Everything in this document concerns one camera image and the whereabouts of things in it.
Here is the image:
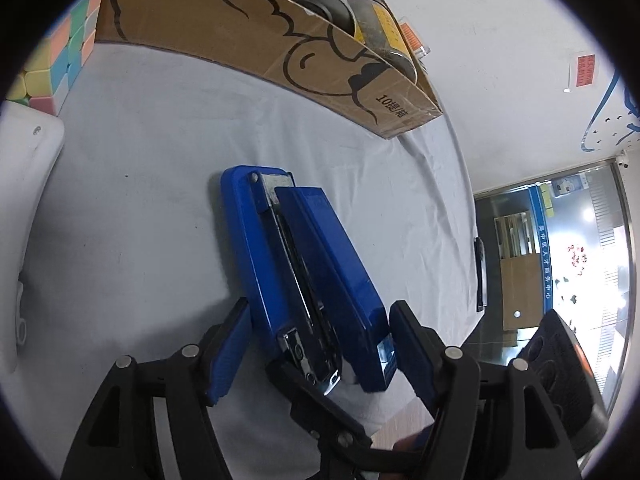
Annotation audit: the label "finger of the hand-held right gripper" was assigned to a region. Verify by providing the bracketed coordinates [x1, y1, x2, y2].
[265, 359, 423, 472]

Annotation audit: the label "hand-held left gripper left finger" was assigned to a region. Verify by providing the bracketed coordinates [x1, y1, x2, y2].
[60, 297, 251, 480]

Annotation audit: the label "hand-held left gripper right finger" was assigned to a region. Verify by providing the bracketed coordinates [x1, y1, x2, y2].
[389, 301, 583, 480]

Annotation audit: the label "blue stapler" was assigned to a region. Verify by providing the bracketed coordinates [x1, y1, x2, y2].
[220, 165, 398, 393]

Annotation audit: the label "metal cans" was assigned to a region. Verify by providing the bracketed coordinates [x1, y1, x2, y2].
[345, 0, 418, 83]

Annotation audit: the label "brown cardboard box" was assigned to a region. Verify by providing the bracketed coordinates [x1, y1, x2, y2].
[95, 0, 443, 140]

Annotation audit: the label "black phone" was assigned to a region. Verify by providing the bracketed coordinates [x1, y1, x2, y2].
[474, 236, 487, 313]

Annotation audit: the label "black office chair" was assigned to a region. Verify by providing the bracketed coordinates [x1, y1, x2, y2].
[515, 309, 608, 461]

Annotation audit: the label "glass door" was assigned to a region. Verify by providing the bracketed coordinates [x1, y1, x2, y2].
[472, 155, 636, 411]

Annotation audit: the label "grey tablecloth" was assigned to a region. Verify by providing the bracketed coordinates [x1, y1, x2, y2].
[0, 37, 483, 480]

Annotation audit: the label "white plastic panel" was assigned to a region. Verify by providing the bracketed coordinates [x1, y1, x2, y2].
[0, 102, 66, 373]

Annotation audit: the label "clear jar with orange label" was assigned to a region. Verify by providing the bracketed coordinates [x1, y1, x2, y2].
[397, 22, 432, 58]

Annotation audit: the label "pastel puzzle cube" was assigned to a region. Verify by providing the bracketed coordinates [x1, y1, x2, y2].
[5, 0, 107, 116]

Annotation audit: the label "red wall sign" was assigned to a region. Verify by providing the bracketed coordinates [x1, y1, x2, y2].
[569, 54, 602, 92]

